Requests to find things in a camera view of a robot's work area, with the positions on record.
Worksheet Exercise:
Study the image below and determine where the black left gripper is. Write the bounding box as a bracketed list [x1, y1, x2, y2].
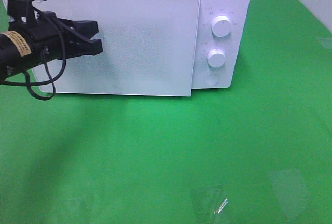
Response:
[7, 0, 103, 63]

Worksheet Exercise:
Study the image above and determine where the round door release button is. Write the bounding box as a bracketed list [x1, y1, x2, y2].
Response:
[204, 73, 220, 86]

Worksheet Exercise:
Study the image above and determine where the white microwave door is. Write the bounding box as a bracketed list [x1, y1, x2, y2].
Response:
[34, 0, 200, 96]

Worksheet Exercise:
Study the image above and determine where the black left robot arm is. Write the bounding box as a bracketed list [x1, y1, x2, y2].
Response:
[1, 0, 103, 85]

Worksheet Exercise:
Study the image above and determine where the white microwave oven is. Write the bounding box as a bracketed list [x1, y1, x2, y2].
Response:
[17, 0, 252, 97]

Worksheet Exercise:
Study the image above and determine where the white timer knob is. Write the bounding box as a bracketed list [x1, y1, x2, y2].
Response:
[207, 49, 226, 68]

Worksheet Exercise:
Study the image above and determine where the white power knob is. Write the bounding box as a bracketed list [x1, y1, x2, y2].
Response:
[211, 15, 232, 37]

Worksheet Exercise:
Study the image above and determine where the clear tape patch centre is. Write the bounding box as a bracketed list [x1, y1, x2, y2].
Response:
[190, 184, 233, 223]

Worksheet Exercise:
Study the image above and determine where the clear tape patch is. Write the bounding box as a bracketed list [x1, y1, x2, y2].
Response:
[268, 168, 309, 223]
[190, 184, 233, 223]

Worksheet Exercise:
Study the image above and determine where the clear tape patch right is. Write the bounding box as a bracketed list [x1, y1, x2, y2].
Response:
[268, 168, 309, 223]

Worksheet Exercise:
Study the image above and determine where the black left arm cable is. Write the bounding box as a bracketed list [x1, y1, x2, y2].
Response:
[0, 6, 68, 101]

